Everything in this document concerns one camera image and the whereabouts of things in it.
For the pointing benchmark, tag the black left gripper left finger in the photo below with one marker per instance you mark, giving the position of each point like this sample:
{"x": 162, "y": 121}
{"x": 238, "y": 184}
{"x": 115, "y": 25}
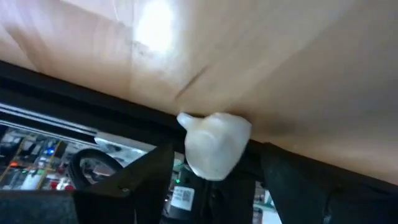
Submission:
{"x": 124, "y": 202}

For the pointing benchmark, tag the large white garlic bulb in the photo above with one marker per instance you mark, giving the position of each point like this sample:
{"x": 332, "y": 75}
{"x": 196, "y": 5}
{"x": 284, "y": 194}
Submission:
{"x": 214, "y": 149}

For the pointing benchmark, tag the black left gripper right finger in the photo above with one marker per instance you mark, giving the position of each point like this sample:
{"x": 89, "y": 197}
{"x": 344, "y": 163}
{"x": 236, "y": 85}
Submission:
{"x": 311, "y": 202}

